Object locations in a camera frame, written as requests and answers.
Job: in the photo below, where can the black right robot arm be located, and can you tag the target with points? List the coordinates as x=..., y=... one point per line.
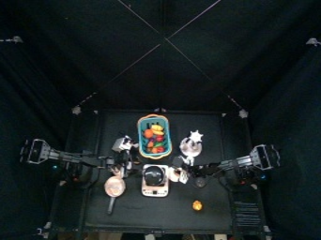
x=238, y=162

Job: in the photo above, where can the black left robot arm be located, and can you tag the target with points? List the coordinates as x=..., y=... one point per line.
x=63, y=155

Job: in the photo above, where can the smooth white egg shell half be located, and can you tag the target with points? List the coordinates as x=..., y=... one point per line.
x=173, y=175

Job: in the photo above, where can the orange toy egg yolk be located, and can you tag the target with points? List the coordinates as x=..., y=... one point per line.
x=197, y=205

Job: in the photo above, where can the white jagged egg shell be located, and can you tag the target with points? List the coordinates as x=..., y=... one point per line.
x=196, y=136

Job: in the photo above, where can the black round lid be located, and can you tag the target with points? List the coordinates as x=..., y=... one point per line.
x=200, y=182

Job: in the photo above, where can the copper frying pan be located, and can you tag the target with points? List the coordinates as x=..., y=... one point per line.
x=114, y=187

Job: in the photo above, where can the teal basket with orange rim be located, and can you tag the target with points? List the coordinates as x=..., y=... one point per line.
x=142, y=150

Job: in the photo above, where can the black toy pot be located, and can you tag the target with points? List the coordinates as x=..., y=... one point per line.
x=154, y=175

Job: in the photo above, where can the silver metal bowl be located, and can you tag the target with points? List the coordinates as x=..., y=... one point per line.
x=190, y=147

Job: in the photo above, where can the white kitchen scale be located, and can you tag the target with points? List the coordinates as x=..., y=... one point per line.
x=154, y=190

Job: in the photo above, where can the orange toy carrot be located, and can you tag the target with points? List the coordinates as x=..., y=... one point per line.
x=150, y=144

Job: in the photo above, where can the red toy tomato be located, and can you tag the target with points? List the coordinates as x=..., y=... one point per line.
x=161, y=149

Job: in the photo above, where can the green toy pepper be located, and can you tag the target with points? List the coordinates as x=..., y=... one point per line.
x=158, y=144

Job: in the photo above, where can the toy orange fruit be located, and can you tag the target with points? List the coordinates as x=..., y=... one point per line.
x=149, y=133

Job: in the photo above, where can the red toy apple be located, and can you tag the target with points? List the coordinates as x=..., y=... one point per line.
x=159, y=138

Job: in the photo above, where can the yellow toy banana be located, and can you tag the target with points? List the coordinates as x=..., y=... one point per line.
x=158, y=128

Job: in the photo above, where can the white text label sticker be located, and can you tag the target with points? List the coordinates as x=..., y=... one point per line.
x=246, y=214

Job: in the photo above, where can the black cloth backdrop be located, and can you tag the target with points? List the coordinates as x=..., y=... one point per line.
x=83, y=62

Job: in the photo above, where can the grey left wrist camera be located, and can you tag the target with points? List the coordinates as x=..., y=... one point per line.
x=122, y=144

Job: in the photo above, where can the grey frame corner clamp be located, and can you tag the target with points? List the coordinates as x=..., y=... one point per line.
x=16, y=39
x=75, y=109
x=242, y=113
x=312, y=41

